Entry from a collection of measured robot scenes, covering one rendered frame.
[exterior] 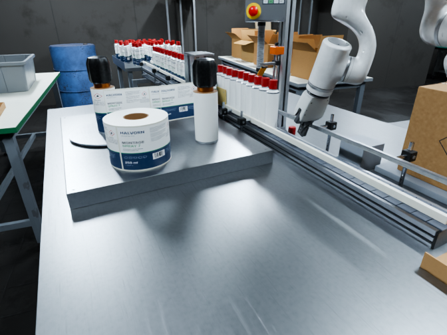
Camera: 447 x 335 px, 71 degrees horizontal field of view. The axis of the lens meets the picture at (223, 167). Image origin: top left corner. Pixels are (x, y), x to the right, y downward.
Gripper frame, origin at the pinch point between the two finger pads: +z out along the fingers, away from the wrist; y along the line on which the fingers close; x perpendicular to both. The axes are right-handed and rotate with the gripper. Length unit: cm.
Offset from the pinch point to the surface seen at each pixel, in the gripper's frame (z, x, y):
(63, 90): 205, -393, 75
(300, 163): 6.0, 9.6, 5.6
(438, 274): -11, 59, 14
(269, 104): 1.3, -19.4, 2.1
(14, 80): 73, -187, 105
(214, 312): -5, 47, 57
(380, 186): -9.1, 35.7, 4.4
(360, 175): -7.0, 29.3, 4.4
